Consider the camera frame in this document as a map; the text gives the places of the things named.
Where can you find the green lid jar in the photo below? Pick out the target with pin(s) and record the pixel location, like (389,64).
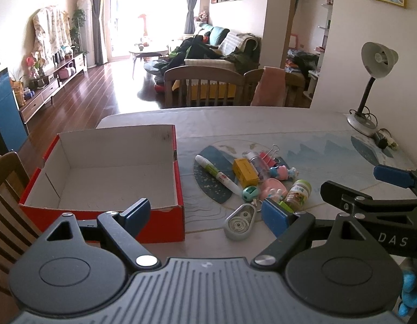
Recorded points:
(297,192)

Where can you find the blue cabinet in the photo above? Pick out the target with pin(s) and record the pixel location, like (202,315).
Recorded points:
(4,108)

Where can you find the striped sofa blanket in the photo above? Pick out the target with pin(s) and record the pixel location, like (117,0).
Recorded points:
(237,44)

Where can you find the green white glue stick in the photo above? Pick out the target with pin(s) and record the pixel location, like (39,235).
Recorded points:
(211,170)

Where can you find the small yellow box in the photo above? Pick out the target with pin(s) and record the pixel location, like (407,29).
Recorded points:
(245,172)

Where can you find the wooden tv cabinet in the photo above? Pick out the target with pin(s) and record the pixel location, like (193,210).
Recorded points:
(43,91)

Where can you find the floral hanging clothes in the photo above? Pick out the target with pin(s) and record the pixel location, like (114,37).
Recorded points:
(49,30)

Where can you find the light wooden chair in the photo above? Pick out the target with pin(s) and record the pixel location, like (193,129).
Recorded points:
(296,81)
(201,74)

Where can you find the red binder clip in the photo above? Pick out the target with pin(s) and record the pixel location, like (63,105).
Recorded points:
(267,158)

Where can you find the pink plastic toy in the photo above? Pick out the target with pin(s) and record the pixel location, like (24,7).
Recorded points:
(272,185)

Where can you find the white standing air conditioner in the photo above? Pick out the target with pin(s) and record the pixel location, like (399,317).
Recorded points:
(85,30)

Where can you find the red cardboard box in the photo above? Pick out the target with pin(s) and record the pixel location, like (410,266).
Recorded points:
(93,162)

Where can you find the black power adapter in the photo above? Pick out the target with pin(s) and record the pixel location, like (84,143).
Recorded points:
(382,140)

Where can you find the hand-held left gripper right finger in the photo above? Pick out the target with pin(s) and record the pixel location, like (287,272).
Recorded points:
(276,216)

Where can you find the grey correction tape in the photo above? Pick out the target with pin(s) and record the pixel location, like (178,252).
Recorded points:
(238,224)

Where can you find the dark clothes pile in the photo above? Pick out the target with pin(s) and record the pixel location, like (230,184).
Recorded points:
(195,52)

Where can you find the grey desk lamp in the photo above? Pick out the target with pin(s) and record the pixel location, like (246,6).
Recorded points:
(377,57)

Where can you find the person's right hand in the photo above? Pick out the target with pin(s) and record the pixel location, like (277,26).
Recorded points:
(409,285)

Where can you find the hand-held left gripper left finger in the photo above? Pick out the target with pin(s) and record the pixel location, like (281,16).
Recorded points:
(137,214)

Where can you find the round coffee table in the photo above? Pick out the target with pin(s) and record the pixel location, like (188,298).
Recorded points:
(147,51)

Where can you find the green potted plant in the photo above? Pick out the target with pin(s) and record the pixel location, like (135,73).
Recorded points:
(78,20)

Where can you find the small teal plastic gadget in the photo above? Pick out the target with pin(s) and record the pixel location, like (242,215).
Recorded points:
(250,193)

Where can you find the pink flower bouquet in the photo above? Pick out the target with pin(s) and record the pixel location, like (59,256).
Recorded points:
(34,64)

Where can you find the clear bottle silver cap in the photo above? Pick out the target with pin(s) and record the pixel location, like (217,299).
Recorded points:
(257,165)

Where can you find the sofa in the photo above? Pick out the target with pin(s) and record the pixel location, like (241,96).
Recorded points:
(215,35)

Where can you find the grey curtain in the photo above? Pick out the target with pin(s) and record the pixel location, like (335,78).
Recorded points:
(193,0)
(97,17)

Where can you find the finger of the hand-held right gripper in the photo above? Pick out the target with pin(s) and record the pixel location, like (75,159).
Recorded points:
(346,197)
(394,177)

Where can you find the pink pig toy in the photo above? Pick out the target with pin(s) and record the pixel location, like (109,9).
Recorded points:
(279,171)

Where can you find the dark wooden chair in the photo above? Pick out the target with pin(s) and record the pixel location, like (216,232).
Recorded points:
(9,175)

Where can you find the red floor cushion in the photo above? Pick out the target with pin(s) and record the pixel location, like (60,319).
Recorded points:
(159,88)

